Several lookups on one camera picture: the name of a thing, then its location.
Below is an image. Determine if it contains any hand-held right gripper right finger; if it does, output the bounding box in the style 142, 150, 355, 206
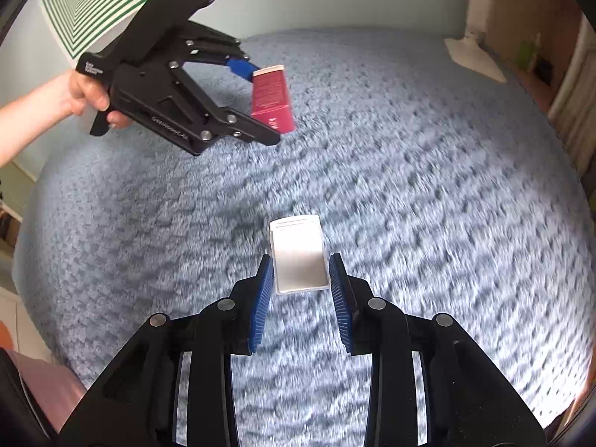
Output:
328, 252, 545, 447

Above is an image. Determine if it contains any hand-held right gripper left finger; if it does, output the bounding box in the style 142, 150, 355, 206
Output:
60, 254, 275, 447

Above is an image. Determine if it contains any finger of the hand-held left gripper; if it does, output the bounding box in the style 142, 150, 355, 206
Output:
174, 63, 283, 146
173, 21, 260, 78

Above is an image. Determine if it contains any red cardboard box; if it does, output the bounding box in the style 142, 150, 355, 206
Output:
250, 65, 296, 133

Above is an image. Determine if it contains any white cardboard box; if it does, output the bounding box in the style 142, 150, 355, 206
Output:
269, 214, 329, 295

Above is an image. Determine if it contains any person's left forearm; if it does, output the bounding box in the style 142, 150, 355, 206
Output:
0, 72, 73, 167

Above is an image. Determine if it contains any person's left hand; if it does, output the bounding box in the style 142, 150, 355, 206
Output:
68, 71, 134, 130

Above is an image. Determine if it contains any white stand base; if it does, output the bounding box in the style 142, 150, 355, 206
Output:
443, 30, 508, 83

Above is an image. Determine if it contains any pink cloth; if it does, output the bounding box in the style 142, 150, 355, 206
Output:
0, 349, 87, 435

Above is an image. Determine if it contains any small green plant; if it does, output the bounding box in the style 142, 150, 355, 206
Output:
517, 32, 543, 73

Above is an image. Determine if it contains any wooden bookshelf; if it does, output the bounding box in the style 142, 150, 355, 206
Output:
466, 0, 596, 182

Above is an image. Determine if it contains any green striped wall poster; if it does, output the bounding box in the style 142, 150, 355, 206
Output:
39, 0, 184, 60

